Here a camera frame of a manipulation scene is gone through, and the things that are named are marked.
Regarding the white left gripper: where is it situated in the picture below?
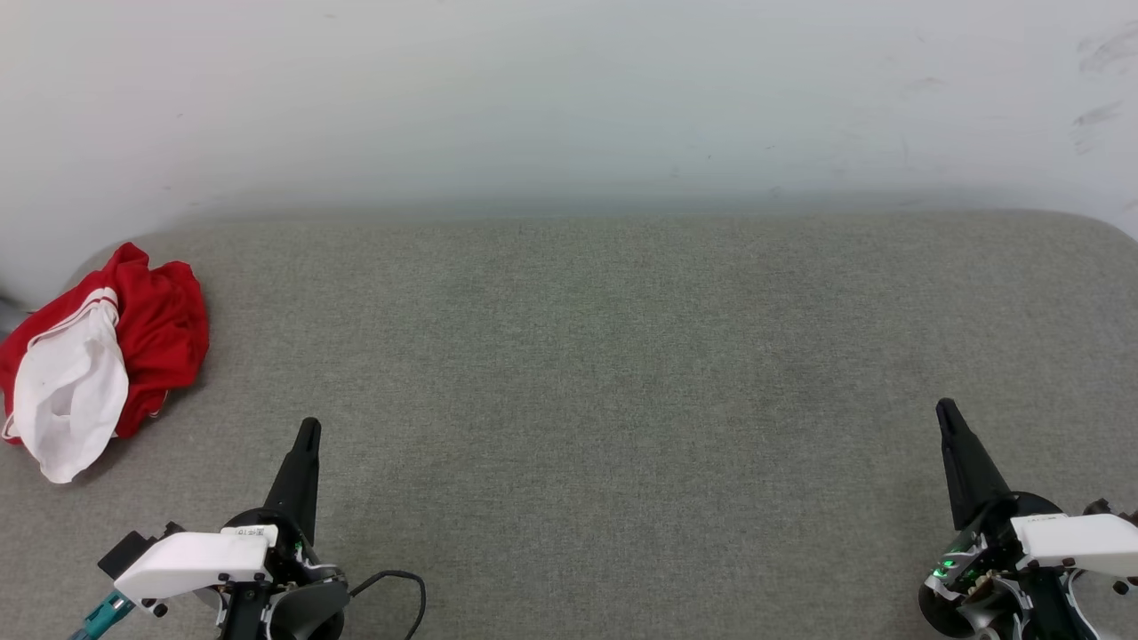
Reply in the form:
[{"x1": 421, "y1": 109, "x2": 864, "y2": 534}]
[{"x1": 114, "y1": 417, "x2": 349, "y2": 640}]

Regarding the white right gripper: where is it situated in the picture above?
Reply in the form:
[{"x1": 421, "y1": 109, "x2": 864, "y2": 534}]
[{"x1": 923, "y1": 397, "x2": 1138, "y2": 598}]

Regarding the red and white basketball jersey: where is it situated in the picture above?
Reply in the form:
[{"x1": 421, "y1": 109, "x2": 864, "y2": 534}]
[{"x1": 0, "y1": 242, "x2": 211, "y2": 484}]

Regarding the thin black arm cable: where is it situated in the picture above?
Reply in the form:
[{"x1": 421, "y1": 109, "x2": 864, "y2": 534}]
[{"x1": 349, "y1": 569, "x2": 429, "y2": 640}]

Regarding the left cable with teal plug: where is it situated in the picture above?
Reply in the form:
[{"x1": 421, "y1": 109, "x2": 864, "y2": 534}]
[{"x1": 69, "y1": 590, "x2": 136, "y2": 640}]

